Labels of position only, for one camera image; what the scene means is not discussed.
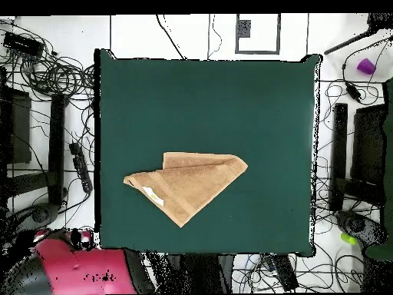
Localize black power adapter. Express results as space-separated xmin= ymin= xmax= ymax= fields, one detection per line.
xmin=345 ymin=81 xmax=362 ymax=104

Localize purple cup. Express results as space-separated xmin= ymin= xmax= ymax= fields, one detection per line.
xmin=356 ymin=58 xmax=377 ymax=75

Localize tan towel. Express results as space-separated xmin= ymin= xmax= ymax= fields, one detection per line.
xmin=123 ymin=151 xmax=249 ymax=229

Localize black hub box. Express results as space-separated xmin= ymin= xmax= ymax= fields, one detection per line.
xmin=2 ymin=31 xmax=45 ymax=58

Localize dark grey curved device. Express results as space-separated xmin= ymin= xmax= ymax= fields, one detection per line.
xmin=335 ymin=210 xmax=388 ymax=248
xmin=12 ymin=202 xmax=61 ymax=234

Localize dark grey square plate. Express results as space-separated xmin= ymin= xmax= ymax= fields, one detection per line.
xmin=236 ymin=19 xmax=252 ymax=38

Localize thick black cable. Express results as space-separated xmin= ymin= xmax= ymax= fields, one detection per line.
xmin=155 ymin=14 xmax=187 ymax=60

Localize thin black cable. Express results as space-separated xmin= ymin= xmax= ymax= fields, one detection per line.
xmin=207 ymin=14 xmax=223 ymax=60

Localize black flat panel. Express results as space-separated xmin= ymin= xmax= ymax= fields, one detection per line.
xmin=351 ymin=104 xmax=388 ymax=185
xmin=0 ymin=87 xmax=32 ymax=165

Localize grey square frame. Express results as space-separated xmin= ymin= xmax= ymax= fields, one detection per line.
xmin=235 ymin=13 xmax=281 ymax=55

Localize dark green draped fabric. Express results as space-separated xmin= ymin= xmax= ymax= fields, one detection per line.
xmin=365 ymin=78 xmax=393 ymax=262

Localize lime green object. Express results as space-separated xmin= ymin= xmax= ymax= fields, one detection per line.
xmin=340 ymin=232 xmax=358 ymax=246

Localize black rod stand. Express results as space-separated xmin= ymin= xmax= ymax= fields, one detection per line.
xmin=323 ymin=12 xmax=393 ymax=56

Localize black cable tangle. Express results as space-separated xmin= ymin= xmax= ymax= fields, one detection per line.
xmin=0 ymin=18 xmax=96 ymax=102

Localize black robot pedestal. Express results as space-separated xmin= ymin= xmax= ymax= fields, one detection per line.
xmin=147 ymin=252 xmax=235 ymax=295

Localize dark green table cloth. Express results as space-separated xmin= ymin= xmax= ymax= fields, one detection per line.
xmin=98 ymin=48 xmax=320 ymax=257

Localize black floor stand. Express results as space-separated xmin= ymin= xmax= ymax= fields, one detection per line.
xmin=5 ymin=93 xmax=67 ymax=207
xmin=329 ymin=102 xmax=386 ymax=213

